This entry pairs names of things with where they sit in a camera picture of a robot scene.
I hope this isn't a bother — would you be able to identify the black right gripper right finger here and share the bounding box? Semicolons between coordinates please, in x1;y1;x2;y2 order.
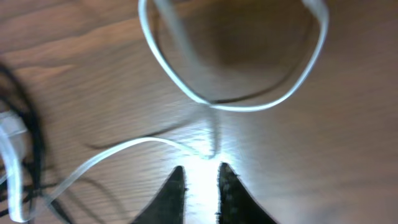
218;162;277;224

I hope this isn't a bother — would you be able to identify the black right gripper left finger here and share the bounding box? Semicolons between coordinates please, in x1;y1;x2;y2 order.
131;166;186;224

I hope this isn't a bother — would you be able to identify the white USB cable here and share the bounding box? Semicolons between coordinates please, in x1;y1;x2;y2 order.
0;0;330;223

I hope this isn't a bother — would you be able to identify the thick black USB cable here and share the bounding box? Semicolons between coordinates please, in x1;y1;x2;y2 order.
0;62;75;224

